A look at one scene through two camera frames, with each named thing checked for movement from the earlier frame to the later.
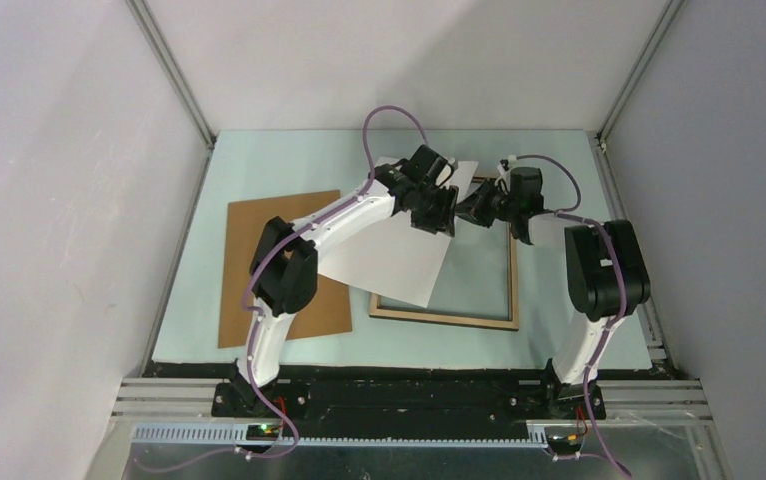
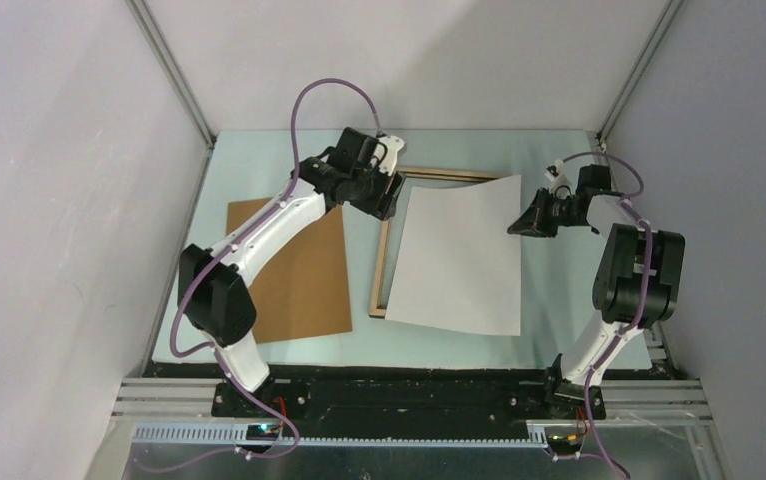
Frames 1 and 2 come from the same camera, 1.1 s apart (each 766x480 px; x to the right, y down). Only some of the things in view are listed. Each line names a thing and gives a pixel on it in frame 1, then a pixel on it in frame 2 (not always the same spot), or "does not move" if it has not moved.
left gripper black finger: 445,205 to 395,186
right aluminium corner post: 611,118 does not move
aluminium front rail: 622,401 does not move
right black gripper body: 499,201 to 564,210
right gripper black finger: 475,207 to 538,224
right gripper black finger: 485,219 to 540,218
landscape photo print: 391,256 to 459,262
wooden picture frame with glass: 477,284 to 391,228
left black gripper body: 427,197 to 369,191
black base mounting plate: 418,410 does not move
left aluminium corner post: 173,71 does not move
